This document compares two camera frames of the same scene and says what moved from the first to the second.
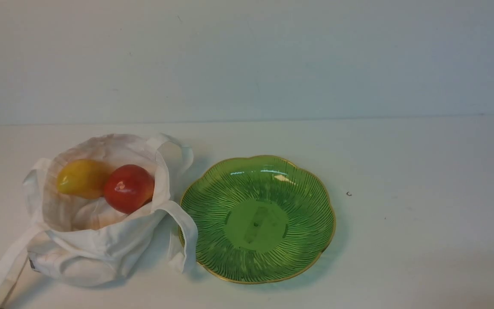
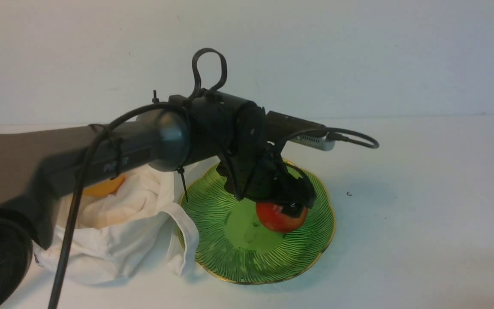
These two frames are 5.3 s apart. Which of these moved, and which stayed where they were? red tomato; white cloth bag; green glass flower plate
Moved: red tomato
Stayed: white cloth bag; green glass flower plate
